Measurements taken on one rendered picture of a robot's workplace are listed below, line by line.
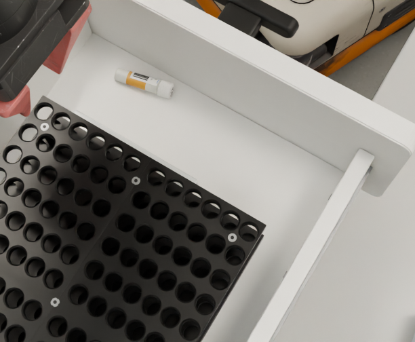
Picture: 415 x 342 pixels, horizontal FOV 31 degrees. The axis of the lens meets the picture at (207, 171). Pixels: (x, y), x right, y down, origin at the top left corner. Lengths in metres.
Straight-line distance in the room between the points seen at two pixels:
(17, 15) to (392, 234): 0.38
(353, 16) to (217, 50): 0.81
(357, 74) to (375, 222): 0.92
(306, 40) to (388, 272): 0.69
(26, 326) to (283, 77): 0.22
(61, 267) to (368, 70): 1.13
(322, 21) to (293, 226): 0.75
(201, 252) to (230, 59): 0.13
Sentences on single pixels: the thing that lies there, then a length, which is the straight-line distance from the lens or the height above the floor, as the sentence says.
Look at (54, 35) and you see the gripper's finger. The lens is 0.39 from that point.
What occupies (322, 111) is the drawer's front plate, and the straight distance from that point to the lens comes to 0.49.
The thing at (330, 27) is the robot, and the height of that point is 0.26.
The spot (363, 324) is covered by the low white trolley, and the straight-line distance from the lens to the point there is 0.62.
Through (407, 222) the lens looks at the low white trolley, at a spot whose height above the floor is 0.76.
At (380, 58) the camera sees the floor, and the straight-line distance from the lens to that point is 1.56.
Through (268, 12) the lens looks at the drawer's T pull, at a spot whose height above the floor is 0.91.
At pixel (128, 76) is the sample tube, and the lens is 0.58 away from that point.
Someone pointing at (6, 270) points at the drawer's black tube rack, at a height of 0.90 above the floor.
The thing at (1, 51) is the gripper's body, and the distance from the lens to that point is 0.37.
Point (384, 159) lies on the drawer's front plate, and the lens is 0.51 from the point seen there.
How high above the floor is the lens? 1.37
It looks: 72 degrees down
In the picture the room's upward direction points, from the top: 4 degrees counter-clockwise
